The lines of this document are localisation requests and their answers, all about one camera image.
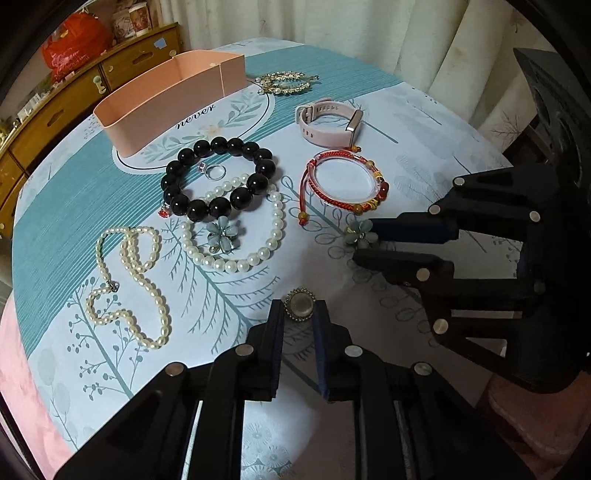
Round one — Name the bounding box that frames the right hand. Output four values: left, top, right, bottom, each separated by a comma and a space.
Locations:
488, 373, 590, 461

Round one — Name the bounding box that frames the wooden desk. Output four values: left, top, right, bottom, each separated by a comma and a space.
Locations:
1, 23, 182, 239

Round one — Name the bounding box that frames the black bead bracelet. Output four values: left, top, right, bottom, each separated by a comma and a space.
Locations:
159, 137, 283, 221

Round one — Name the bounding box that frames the white floral curtain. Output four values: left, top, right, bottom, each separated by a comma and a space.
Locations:
160, 0, 550, 150

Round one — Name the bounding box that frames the floral paper cup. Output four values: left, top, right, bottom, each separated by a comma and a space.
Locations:
128, 2, 151, 36

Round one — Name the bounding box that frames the pink cardboard tray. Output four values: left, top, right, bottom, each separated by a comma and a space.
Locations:
94, 50, 247, 158

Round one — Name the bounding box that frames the round opal brooch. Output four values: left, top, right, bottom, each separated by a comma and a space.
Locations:
283, 287, 317, 322

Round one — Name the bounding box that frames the blue flower brooch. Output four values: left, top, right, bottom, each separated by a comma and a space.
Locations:
207, 216, 239, 254

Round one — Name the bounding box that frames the pink quilt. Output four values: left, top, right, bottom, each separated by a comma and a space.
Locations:
0, 293, 72, 479

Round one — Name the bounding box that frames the red cord bangle bracelet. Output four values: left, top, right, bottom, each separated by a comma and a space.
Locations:
297, 146, 390, 226

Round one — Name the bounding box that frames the printed tablecloth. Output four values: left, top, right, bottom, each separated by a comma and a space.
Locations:
13, 40, 509, 479

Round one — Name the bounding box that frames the long pearl necklace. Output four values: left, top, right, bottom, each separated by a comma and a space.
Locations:
84, 225, 172, 350

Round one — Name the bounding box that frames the red plastic bag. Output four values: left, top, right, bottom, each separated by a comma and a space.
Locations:
41, 11, 113, 82

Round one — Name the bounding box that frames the round pearl bracelet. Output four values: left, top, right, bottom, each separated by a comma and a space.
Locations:
178, 173, 287, 274

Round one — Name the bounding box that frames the gold leaf brooch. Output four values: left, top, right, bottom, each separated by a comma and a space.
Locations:
253, 71, 320, 96

